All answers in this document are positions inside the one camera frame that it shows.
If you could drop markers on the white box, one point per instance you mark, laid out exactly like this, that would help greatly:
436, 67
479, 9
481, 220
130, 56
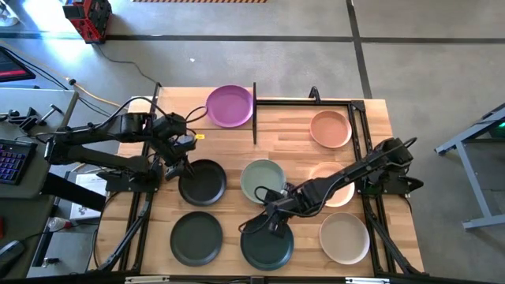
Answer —
94, 182

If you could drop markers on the dark green plate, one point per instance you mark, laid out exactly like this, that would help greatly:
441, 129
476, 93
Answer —
196, 238

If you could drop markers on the black frame crossbar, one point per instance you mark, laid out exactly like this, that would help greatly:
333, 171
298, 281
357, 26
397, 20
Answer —
252, 281

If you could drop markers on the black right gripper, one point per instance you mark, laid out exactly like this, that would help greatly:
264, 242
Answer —
286, 207

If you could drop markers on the computer monitor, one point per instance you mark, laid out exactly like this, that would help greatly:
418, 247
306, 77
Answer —
12, 67

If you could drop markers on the person's white shoe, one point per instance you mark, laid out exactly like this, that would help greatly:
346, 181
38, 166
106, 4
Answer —
8, 17

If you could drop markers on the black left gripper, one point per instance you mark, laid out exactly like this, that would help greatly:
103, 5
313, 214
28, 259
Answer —
169, 154

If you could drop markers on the black camera mount hook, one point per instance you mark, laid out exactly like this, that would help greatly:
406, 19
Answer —
313, 91

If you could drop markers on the silver bracket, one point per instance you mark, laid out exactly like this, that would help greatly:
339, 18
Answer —
146, 279
367, 281

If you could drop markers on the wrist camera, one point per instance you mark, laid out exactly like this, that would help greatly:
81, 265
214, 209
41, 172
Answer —
273, 195
185, 141

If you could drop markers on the black aluminium frame rails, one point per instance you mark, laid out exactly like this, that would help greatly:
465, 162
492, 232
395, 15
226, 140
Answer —
128, 236
300, 102

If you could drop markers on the sage green plate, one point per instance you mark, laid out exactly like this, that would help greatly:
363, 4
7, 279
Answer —
260, 177

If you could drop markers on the purple plate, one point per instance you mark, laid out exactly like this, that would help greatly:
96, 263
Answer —
229, 106

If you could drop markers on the dark teal plate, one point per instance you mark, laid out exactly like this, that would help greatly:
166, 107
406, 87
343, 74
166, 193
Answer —
264, 252

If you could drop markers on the beige plate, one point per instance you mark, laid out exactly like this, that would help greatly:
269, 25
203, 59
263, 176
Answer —
344, 238

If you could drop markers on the black diagonal beam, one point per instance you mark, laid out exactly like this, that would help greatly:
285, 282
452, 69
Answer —
75, 193

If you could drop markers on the small metal bracket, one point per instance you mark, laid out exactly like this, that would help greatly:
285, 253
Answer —
50, 260

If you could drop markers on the green lit device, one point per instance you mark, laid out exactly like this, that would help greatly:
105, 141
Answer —
502, 130

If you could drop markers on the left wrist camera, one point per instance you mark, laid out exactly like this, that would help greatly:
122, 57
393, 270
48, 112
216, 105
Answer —
185, 141

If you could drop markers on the black computer mouse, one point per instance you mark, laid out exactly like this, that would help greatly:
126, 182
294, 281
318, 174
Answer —
11, 252

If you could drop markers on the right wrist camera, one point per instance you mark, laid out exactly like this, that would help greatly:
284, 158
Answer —
273, 195

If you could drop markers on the black desk clamp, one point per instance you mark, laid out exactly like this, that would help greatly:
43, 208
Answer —
25, 120

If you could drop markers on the red and black tool case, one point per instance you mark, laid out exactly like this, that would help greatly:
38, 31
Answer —
88, 17

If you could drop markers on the grey desk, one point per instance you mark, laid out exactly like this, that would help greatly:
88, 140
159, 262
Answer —
39, 98

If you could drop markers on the backlit keyboard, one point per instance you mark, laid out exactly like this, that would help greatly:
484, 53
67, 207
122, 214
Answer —
16, 161

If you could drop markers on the black plate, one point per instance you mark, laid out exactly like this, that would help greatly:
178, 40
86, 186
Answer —
205, 185

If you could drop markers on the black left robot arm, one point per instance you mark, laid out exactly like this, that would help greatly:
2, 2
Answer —
98, 132

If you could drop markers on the grey metal table frame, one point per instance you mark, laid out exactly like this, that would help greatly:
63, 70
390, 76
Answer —
473, 185

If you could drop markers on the peach plate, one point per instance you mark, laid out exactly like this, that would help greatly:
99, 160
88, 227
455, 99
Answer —
345, 197

